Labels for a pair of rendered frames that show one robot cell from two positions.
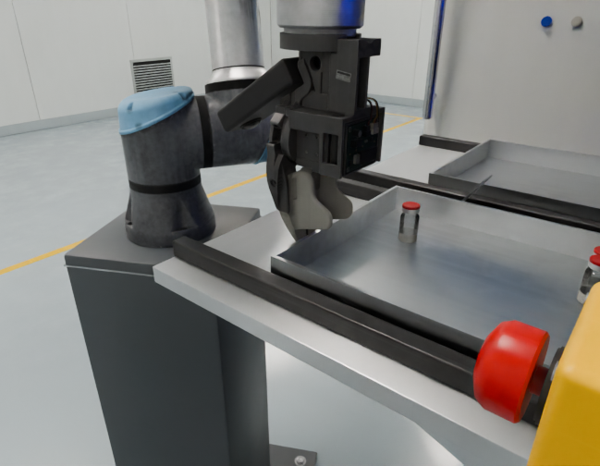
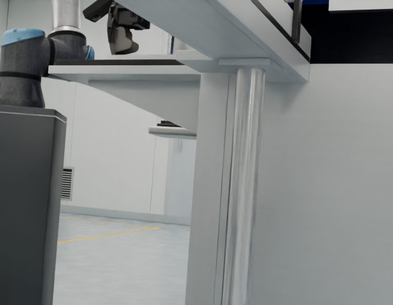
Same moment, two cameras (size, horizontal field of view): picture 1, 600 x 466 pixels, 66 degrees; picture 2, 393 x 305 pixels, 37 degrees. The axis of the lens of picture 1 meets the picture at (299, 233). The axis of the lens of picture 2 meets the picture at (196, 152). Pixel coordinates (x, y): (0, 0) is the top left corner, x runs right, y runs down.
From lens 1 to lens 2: 115 cm
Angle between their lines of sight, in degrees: 32
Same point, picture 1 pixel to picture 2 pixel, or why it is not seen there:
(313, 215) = (124, 43)
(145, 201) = (13, 81)
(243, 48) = (72, 19)
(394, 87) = (131, 202)
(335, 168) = (135, 18)
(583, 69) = not seen: hidden behind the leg
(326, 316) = (133, 62)
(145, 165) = (17, 60)
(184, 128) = (41, 46)
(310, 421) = not seen: outside the picture
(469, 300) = not seen: hidden behind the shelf
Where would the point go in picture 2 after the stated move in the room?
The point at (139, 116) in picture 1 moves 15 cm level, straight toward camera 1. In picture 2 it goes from (20, 34) to (40, 25)
